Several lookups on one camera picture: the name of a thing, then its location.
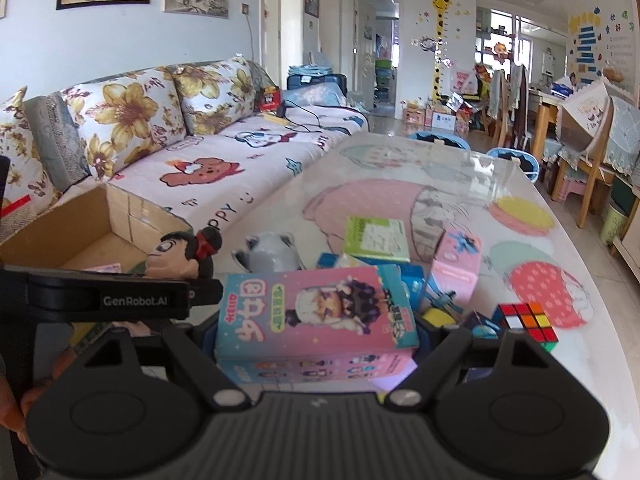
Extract panda piggy bank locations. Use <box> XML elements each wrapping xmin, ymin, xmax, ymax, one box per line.
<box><xmin>231</xmin><ymin>232</ymin><xmax>307</xmax><ymax>273</ymax></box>

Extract person's left hand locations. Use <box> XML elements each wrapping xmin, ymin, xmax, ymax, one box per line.
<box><xmin>0</xmin><ymin>347</ymin><xmax>76</xmax><ymax>443</ymax></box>

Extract light blue bedding bundle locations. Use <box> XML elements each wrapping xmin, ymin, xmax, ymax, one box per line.
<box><xmin>295</xmin><ymin>82</ymin><xmax>352</xmax><ymax>109</ymax></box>

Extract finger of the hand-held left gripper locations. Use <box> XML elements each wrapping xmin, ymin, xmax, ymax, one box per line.
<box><xmin>187</xmin><ymin>279</ymin><xmax>224</xmax><ymax>309</ymax></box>

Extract black-haired doll head toy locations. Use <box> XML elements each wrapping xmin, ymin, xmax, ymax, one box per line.
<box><xmin>145</xmin><ymin>227</ymin><xmax>223</xmax><ymax>281</ymax></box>

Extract chairs draped with clothes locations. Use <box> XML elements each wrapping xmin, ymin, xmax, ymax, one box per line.
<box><xmin>487</xmin><ymin>61</ymin><xmax>534</xmax><ymax>149</ymax></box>

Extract colourful puzzle cube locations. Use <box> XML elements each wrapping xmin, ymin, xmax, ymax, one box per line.
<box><xmin>491</xmin><ymin>302</ymin><xmax>559</xmax><ymax>354</ymax></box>

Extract dark planet print box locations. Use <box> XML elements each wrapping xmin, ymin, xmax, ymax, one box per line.
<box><xmin>460</xmin><ymin>310</ymin><xmax>502</xmax><ymax>339</ymax></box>

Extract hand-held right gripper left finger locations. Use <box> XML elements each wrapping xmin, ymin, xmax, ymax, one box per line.
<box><xmin>80</xmin><ymin>326</ymin><xmax>253</xmax><ymax>411</ymax></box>

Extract grey patterned cushion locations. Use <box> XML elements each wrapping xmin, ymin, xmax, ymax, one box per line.
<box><xmin>22</xmin><ymin>92</ymin><xmax>94</xmax><ymax>194</ymax></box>

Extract satellite print packet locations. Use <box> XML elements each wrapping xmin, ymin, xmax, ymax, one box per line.
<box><xmin>425</xmin><ymin>287</ymin><xmax>465</xmax><ymax>317</ymax></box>

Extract small pink bow box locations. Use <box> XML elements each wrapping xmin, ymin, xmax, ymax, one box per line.
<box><xmin>431</xmin><ymin>227</ymin><xmax>483</xmax><ymax>306</ymax></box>

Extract blue plastic chair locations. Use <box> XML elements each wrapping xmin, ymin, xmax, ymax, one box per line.
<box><xmin>487</xmin><ymin>146</ymin><xmax>540</xmax><ymax>182</ymax></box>
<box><xmin>410</xmin><ymin>130</ymin><xmax>471</xmax><ymax>152</ymax></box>

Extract coloured storage drawers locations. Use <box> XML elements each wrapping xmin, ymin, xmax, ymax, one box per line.
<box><xmin>373</xmin><ymin>58</ymin><xmax>394</xmax><ymax>102</ymax></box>

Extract pink cartoon figure box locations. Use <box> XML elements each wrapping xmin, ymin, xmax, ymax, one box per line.
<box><xmin>214</xmin><ymin>264</ymin><xmax>420</xmax><ymax>387</ymax></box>

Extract large floral cushion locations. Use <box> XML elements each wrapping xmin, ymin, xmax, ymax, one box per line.
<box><xmin>60</xmin><ymin>67</ymin><xmax>189</xmax><ymax>181</ymax></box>
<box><xmin>172</xmin><ymin>56</ymin><xmax>259</xmax><ymax>136</ymax></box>

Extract red toy box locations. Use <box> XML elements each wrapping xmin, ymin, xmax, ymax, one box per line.
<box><xmin>257</xmin><ymin>87</ymin><xmax>284</xmax><ymax>112</ymax></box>

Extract white water heater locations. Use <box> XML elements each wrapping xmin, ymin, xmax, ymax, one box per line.
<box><xmin>542</xmin><ymin>49</ymin><xmax>559</xmax><ymax>86</ymax></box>

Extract stack of floor boxes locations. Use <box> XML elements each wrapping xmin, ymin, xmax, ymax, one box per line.
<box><xmin>402</xmin><ymin>102</ymin><xmax>471</xmax><ymax>136</ymax></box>

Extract sofa with cartoon cover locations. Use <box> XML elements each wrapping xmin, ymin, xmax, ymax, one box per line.
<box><xmin>0</xmin><ymin>55</ymin><xmax>372</xmax><ymax>243</ymax></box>

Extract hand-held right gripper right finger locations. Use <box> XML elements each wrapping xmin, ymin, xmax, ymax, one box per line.
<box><xmin>382</xmin><ymin>321</ymin><xmax>557</xmax><ymax>409</ymax></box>

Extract dark blue suitcase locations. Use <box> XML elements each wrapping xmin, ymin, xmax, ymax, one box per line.
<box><xmin>287</xmin><ymin>74</ymin><xmax>347</xmax><ymax>94</ymax></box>

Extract pink plastic stool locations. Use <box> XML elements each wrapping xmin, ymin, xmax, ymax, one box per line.
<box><xmin>557</xmin><ymin>179</ymin><xmax>589</xmax><ymax>202</ymax></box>

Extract white printed plastic bag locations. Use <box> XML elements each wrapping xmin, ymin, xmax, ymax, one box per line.
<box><xmin>452</xmin><ymin>67</ymin><xmax>476</xmax><ymax>94</ymax></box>

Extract blue note wall chart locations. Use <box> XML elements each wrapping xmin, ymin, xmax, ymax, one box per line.
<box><xmin>567</xmin><ymin>6</ymin><xmax>637</xmax><ymax>87</ymax></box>

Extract green cardboard box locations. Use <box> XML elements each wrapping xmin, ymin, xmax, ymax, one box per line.
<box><xmin>344</xmin><ymin>216</ymin><xmax>412</xmax><ymax>263</ymax></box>

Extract wooden dining table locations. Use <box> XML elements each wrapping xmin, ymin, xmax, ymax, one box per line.
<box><xmin>529</xmin><ymin>89</ymin><xmax>567</xmax><ymax>162</ymax></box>

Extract pale green bin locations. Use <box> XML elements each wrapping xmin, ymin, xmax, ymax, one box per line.
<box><xmin>599</xmin><ymin>204</ymin><xmax>629</xmax><ymax>247</ymax></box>

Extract blue toy box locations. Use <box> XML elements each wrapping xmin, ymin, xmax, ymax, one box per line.
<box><xmin>316</xmin><ymin>252</ymin><xmax>435</xmax><ymax>312</ymax></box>

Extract black charger with cable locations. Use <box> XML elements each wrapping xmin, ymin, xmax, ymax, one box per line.
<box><xmin>275</xmin><ymin>100</ymin><xmax>352</xmax><ymax>132</ymax></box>

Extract giraffe height wall sticker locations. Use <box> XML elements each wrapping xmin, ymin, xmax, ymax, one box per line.
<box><xmin>430</xmin><ymin>0</ymin><xmax>454</xmax><ymax>107</ymax></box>

